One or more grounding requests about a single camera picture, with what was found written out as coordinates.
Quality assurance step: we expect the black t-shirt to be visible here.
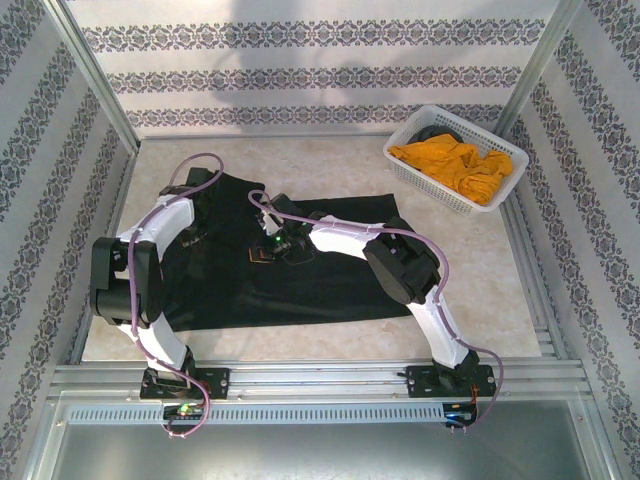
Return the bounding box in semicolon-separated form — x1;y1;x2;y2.
159;169;426;332

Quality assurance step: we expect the white plastic basket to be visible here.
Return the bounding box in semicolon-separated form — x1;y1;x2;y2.
382;104;530;217

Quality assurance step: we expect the small controller board green light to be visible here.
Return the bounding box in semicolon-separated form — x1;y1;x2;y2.
163;403;205;420

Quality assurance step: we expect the dark grey t-shirt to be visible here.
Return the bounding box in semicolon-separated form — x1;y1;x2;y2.
417;124;464;146

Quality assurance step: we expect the yellow t-shirt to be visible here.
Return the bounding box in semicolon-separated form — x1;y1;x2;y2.
388;133;515;206

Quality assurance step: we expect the grey metal base panel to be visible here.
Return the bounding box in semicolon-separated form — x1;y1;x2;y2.
29;394;626;480

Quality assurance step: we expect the small controller board blue light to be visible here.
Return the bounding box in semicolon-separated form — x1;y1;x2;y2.
443;402;479;427

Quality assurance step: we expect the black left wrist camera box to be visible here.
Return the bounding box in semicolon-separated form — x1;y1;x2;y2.
186;167;214;189

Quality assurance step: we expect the aluminium back frame rail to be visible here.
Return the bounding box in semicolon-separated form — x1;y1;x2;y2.
137;130;401;146

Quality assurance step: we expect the aluminium mounting rail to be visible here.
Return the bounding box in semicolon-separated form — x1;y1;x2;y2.
49;358;586;397

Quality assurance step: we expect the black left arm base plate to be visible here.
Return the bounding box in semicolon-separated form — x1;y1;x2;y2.
139;367;231;400

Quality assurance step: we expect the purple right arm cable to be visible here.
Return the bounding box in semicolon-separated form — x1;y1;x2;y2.
248;188;504;434

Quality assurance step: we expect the slotted grey cable duct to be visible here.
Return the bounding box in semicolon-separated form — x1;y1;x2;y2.
67;402;476;426

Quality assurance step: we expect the aluminium frame post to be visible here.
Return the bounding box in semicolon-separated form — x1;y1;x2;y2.
492;0;586;139
47;0;141;151

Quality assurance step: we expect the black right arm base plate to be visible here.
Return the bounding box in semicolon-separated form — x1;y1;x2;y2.
405;363;499;399

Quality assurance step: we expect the aluminium side frame rail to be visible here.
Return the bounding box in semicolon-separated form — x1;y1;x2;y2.
499;192;576;361

